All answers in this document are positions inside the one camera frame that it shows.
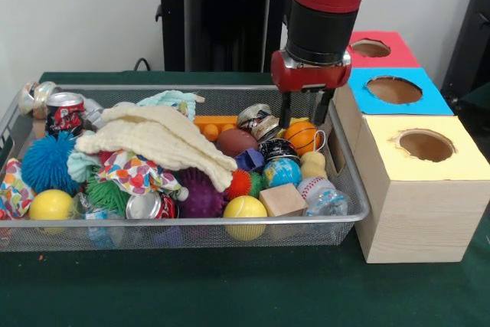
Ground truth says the silver mesh bin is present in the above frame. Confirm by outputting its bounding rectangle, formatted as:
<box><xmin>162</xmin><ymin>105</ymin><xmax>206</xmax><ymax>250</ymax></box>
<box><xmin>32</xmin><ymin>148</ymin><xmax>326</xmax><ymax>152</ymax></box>
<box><xmin>0</xmin><ymin>83</ymin><xmax>371</xmax><ymax>253</ymax></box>

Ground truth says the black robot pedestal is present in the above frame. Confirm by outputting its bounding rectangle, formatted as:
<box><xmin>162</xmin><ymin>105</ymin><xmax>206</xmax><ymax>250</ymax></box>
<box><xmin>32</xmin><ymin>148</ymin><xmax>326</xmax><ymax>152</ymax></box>
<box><xmin>147</xmin><ymin>0</ymin><xmax>296</xmax><ymax>74</ymax></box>

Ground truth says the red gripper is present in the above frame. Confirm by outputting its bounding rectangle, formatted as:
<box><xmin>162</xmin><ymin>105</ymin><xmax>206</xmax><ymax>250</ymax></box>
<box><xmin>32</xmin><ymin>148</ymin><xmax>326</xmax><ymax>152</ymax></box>
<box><xmin>270</xmin><ymin>50</ymin><xmax>352</xmax><ymax>129</ymax></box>

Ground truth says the cream knitted cloth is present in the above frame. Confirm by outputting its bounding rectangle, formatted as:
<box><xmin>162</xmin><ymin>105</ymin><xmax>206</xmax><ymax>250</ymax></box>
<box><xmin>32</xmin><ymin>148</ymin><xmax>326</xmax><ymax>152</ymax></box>
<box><xmin>74</xmin><ymin>104</ymin><xmax>238</xmax><ymax>193</ymax></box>

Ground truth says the wooden box with three holes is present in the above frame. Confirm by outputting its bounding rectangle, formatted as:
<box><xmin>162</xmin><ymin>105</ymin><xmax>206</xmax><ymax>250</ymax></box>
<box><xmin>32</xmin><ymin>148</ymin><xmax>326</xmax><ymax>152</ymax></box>
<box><xmin>327</xmin><ymin>30</ymin><xmax>490</xmax><ymax>265</ymax></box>

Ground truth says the yellow ball with seam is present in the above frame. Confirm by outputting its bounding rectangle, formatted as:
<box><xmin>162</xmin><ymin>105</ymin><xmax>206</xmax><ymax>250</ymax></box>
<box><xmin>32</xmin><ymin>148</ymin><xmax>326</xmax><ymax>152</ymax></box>
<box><xmin>223</xmin><ymin>195</ymin><xmax>268</xmax><ymax>242</ymax></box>

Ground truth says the crushed red soda can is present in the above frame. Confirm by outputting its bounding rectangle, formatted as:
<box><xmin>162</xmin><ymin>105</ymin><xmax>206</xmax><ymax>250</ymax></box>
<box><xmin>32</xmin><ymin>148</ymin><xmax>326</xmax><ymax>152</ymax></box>
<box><xmin>125</xmin><ymin>191</ymin><xmax>179</xmax><ymax>220</ymax></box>

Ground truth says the plain yellow ball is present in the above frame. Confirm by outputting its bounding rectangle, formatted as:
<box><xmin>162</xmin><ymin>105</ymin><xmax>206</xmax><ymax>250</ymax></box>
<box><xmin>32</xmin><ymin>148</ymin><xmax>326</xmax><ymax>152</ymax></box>
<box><xmin>28</xmin><ymin>189</ymin><xmax>74</xmax><ymax>234</ymax></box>

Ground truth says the blue spiky rubber ball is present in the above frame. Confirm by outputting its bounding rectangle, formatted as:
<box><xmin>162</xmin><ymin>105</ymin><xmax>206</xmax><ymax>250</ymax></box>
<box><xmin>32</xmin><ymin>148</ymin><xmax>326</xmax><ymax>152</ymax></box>
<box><xmin>21</xmin><ymin>131</ymin><xmax>83</xmax><ymax>195</ymax></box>

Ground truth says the mint green knitted cloth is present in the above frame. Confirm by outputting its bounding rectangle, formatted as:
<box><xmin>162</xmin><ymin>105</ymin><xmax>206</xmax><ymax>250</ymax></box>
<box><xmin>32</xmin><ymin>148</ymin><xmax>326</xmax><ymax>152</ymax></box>
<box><xmin>67</xmin><ymin>90</ymin><xmax>206</xmax><ymax>183</ymax></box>

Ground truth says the black stand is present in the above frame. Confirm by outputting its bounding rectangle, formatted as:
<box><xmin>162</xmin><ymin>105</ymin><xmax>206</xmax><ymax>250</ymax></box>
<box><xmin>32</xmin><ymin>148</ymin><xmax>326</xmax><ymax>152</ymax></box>
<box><xmin>439</xmin><ymin>0</ymin><xmax>490</xmax><ymax>113</ymax></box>

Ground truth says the white baseball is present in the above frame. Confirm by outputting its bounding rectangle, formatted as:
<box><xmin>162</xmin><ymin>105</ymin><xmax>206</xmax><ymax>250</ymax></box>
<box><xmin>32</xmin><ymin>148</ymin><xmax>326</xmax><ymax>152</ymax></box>
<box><xmin>296</xmin><ymin>176</ymin><xmax>336</xmax><ymax>200</ymax></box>

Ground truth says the wooden block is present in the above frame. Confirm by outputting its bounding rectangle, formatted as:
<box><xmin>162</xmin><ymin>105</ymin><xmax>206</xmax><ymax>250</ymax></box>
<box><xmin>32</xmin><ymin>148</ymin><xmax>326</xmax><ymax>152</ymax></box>
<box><xmin>259</xmin><ymin>184</ymin><xmax>309</xmax><ymax>217</ymax></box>

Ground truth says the dark green table cloth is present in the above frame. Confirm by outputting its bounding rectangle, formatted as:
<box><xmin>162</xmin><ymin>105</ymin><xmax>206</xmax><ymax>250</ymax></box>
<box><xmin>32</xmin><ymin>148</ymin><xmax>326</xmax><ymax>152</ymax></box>
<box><xmin>457</xmin><ymin>83</ymin><xmax>490</xmax><ymax>140</ymax></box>
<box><xmin>0</xmin><ymin>70</ymin><xmax>490</xmax><ymax>327</ymax></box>

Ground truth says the green spiky rubber ball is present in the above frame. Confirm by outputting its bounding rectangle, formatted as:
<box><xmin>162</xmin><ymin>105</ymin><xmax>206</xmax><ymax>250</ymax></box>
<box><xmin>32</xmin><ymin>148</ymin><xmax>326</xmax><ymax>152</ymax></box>
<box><xmin>84</xmin><ymin>173</ymin><xmax>131</xmax><ymax>215</ymax></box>

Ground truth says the yellow duck plush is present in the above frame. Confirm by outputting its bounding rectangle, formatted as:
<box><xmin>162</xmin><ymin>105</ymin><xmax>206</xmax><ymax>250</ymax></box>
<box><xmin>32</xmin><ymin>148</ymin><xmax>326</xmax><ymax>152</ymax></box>
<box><xmin>299</xmin><ymin>151</ymin><xmax>328</xmax><ymax>181</ymax></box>

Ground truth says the orange basketball toy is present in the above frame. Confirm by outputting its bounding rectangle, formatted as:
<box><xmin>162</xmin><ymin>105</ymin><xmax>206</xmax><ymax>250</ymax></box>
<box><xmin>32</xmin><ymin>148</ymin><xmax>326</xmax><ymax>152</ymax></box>
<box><xmin>283</xmin><ymin>120</ymin><xmax>326</xmax><ymax>154</ymax></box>

